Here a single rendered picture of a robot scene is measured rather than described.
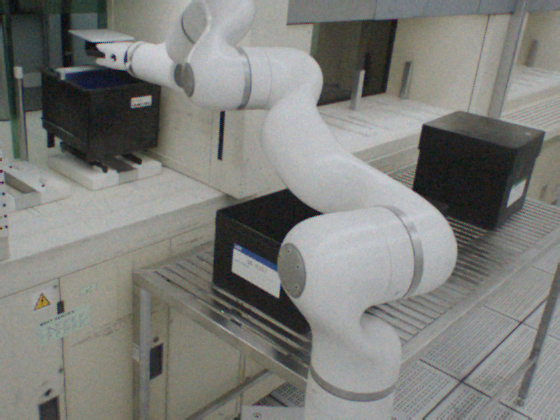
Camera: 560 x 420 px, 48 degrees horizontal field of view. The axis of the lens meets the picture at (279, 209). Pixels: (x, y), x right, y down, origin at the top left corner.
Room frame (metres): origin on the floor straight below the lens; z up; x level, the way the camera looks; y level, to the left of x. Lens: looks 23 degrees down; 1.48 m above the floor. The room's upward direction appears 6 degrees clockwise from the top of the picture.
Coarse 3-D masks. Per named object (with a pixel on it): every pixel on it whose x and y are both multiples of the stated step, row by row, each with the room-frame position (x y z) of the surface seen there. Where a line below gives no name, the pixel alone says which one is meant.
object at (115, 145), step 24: (48, 72) 1.49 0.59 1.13; (120, 72) 1.66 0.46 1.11; (48, 96) 1.50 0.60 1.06; (72, 96) 1.44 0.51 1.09; (96, 96) 1.41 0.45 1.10; (120, 96) 1.46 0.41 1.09; (144, 96) 1.52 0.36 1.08; (48, 120) 1.51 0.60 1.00; (72, 120) 1.44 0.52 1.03; (96, 120) 1.41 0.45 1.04; (120, 120) 1.47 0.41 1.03; (144, 120) 1.53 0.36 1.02; (48, 144) 1.53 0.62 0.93; (72, 144) 1.44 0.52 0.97; (96, 144) 1.42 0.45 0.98; (120, 144) 1.47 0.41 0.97; (144, 144) 1.53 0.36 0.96
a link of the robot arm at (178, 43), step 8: (176, 24) 1.21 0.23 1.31; (168, 32) 1.25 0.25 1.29; (176, 32) 1.20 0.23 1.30; (184, 32) 1.17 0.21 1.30; (168, 40) 1.24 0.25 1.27; (176, 40) 1.21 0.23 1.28; (184, 40) 1.18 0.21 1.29; (168, 48) 1.24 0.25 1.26; (176, 48) 1.22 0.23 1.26; (184, 48) 1.20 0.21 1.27; (168, 56) 1.26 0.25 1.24; (176, 56) 1.24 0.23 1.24; (184, 56) 1.22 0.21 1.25
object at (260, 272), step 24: (288, 192) 1.39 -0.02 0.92; (216, 216) 1.21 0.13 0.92; (240, 216) 1.27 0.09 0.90; (264, 216) 1.33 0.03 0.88; (288, 216) 1.40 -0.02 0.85; (312, 216) 1.38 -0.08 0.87; (216, 240) 1.20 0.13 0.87; (240, 240) 1.16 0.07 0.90; (264, 240) 1.11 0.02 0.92; (216, 264) 1.20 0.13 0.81; (240, 264) 1.15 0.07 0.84; (264, 264) 1.11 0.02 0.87; (240, 288) 1.15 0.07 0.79; (264, 288) 1.10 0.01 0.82; (264, 312) 1.10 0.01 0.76; (288, 312) 1.06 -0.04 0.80
